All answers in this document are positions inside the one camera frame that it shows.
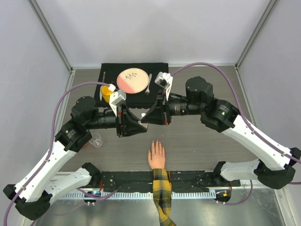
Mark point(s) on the glitter nail polish bottle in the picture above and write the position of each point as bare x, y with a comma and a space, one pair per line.
145, 125

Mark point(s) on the silver fork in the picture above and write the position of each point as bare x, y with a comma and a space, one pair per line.
147, 91

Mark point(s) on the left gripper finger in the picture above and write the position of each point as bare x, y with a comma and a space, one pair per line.
129, 115
134, 129

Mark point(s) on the white cable duct strip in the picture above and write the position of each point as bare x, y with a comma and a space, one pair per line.
77, 195

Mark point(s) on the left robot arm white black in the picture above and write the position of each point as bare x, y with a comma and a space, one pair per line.
35, 193

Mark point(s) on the yellow mug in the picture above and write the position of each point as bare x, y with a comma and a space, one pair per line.
105, 94

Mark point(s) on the clear plastic cup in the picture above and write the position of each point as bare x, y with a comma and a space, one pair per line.
96, 140

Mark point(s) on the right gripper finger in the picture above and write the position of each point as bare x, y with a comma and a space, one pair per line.
151, 119
156, 109

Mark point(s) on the silver knife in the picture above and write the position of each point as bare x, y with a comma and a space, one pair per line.
103, 78

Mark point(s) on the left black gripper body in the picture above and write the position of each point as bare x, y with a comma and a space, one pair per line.
120, 120

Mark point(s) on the mannequin hand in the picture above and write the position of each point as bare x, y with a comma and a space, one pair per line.
156, 156

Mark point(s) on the pink cream plate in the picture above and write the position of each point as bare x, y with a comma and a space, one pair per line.
132, 80

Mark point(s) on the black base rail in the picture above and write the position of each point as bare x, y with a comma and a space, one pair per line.
187, 181

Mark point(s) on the yellow plaid sleeve forearm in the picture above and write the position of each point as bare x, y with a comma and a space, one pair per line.
162, 196

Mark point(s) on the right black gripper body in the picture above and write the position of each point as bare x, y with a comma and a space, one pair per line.
167, 108

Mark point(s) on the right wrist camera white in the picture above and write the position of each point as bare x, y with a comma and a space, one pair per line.
165, 81

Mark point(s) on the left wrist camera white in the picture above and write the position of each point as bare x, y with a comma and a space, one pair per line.
117, 98

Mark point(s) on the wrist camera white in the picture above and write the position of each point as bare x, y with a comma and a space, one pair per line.
117, 98
165, 81

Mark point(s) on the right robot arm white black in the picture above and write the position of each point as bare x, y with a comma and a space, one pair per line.
273, 166

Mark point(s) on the black cloth placemat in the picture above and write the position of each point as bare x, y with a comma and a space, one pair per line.
139, 100

